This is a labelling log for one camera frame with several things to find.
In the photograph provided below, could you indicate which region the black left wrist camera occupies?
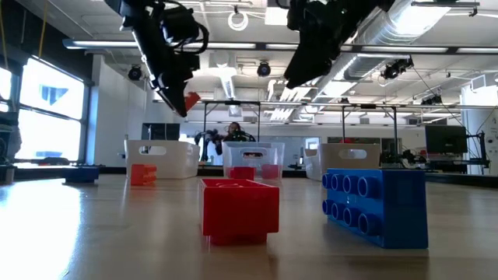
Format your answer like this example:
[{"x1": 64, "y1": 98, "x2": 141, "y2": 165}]
[{"x1": 161, "y1": 5, "x2": 199, "y2": 42}]

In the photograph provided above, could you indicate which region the black metal stand frame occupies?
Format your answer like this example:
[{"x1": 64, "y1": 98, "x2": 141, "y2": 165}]
[
  {"x1": 341, "y1": 103, "x2": 400, "y2": 156},
  {"x1": 202, "y1": 100, "x2": 261, "y2": 143}
]

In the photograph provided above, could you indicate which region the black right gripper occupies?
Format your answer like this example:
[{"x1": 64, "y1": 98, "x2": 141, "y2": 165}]
[{"x1": 283, "y1": 0, "x2": 396, "y2": 90}]

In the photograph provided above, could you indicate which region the clear plastic bin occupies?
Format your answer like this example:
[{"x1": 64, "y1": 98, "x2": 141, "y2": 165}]
[{"x1": 221, "y1": 141, "x2": 286, "y2": 182}]

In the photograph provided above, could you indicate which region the black aluminium table frame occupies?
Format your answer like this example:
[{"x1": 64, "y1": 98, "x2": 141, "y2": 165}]
[{"x1": 0, "y1": 165, "x2": 498, "y2": 190}]

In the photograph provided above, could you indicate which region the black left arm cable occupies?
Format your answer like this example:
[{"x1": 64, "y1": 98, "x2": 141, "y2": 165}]
[{"x1": 170, "y1": 0, "x2": 210, "y2": 54}]

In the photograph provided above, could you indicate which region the silver ventilation duct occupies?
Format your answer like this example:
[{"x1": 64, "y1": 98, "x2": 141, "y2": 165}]
[{"x1": 310, "y1": 0, "x2": 454, "y2": 90}]

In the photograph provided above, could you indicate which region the large bright window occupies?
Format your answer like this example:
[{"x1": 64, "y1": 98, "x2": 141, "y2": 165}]
[{"x1": 0, "y1": 58, "x2": 90, "y2": 164}]

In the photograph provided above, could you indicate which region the black ceiling device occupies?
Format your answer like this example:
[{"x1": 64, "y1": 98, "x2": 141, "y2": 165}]
[{"x1": 380, "y1": 57, "x2": 415, "y2": 81}]

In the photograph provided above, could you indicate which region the white plastic bin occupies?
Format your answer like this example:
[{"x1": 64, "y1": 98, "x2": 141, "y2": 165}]
[
  {"x1": 124, "y1": 138, "x2": 202, "y2": 180},
  {"x1": 303, "y1": 142, "x2": 381, "y2": 182}
]

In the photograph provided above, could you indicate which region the blue toy brick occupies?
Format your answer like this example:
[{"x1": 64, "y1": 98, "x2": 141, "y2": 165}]
[{"x1": 321, "y1": 167, "x2": 430, "y2": 250}]

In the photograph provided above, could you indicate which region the long ceiling light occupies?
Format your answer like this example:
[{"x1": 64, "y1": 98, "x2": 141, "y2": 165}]
[
  {"x1": 61, "y1": 37, "x2": 258, "y2": 51},
  {"x1": 266, "y1": 43, "x2": 498, "y2": 54}
]

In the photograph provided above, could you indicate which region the white ceiling ring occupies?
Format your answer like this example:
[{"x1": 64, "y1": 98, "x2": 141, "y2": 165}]
[{"x1": 227, "y1": 9, "x2": 250, "y2": 32}]

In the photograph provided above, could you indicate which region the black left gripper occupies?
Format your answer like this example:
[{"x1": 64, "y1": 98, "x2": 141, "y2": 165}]
[{"x1": 104, "y1": 0, "x2": 202, "y2": 118}]

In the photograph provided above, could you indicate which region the person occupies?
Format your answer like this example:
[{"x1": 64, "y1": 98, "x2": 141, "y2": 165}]
[{"x1": 223, "y1": 121, "x2": 258, "y2": 143}]

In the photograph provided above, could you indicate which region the black computer monitor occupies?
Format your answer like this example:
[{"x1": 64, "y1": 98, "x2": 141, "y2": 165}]
[{"x1": 424, "y1": 124, "x2": 468, "y2": 155}]

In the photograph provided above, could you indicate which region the yellow hanging strap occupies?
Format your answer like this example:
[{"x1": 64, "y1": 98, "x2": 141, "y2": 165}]
[{"x1": 37, "y1": 0, "x2": 50, "y2": 59}]

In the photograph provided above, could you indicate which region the orange toy brick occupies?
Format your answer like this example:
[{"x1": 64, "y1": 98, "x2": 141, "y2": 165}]
[
  {"x1": 130, "y1": 163, "x2": 158, "y2": 187},
  {"x1": 184, "y1": 91, "x2": 202, "y2": 113}
]

